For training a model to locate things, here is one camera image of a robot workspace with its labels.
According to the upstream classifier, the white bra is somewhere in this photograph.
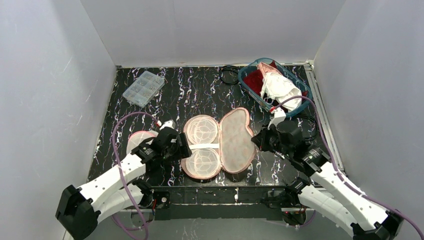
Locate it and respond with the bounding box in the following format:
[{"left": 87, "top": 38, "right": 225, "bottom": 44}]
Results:
[{"left": 260, "top": 72, "right": 302, "bottom": 103}]

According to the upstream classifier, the floral mesh laundry bag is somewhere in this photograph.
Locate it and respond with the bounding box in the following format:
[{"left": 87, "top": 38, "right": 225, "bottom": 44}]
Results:
[{"left": 180, "top": 107, "right": 257, "bottom": 180}]

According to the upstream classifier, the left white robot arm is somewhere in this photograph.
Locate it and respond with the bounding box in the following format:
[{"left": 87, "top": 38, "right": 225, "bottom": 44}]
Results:
[{"left": 55, "top": 120, "right": 192, "bottom": 240}]

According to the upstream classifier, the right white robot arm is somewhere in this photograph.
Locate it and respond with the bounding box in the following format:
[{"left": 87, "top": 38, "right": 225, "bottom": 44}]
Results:
[{"left": 251, "top": 109, "right": 404, "bottom": 240}]

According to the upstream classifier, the white round mesh laundry bag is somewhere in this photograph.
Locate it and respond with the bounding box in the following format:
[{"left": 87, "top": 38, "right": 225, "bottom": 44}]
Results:
[{"left": 126, "top": 130, "right": 158, "bottom": 155}]

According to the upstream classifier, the pink bra in basin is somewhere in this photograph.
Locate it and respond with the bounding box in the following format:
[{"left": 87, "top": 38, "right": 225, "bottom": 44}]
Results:
[{"left": 256, "top": 61, "right": 281, "bottom": 76}]

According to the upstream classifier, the teal plastic basin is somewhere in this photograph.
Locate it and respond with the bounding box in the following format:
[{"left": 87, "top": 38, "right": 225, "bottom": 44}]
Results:
[{"left": 238, "top": 57, "right": 313, "bottom": 111}]

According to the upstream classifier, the clear plastic compartment box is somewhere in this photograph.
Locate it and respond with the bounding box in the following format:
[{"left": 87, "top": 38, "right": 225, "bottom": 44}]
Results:
[{"left": 123, "top": 71, "right": 165, "bottom": 108}]

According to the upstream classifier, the dark red cloth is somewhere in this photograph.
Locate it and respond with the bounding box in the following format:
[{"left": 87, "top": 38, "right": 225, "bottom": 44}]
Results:
[{"left": 244, "top": 61, "right": 308, "bottom": 103}]

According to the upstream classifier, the black cable coil right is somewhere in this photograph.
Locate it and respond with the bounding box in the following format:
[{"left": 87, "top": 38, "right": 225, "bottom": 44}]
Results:
[{"left": 293, "top": 113, "right": 322, "bottom": 143}]

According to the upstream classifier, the black cable coil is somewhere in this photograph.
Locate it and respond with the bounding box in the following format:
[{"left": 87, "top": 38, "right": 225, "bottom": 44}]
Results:
[
  {"left": 219, "top": 65, "right": 241, "bottom": 86},
  {"left": 293, "top": 113, "right": 322, "bottom": 143}
]

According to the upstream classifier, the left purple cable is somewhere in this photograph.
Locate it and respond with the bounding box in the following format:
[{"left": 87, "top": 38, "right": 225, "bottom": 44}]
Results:
[{"left": 111, "top": 111, "right": 163, "bottom": 240}]

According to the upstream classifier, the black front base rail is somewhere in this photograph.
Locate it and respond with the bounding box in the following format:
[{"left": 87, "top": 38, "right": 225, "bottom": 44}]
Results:
[{"left": 74, "top": 183, "right": 319, "bottom": 221}]

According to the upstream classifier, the black cable coil back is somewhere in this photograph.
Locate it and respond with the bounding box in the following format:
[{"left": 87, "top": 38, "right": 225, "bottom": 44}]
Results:
[{"left": 219, "top": 65, "right": 241, "bottom": 86}]

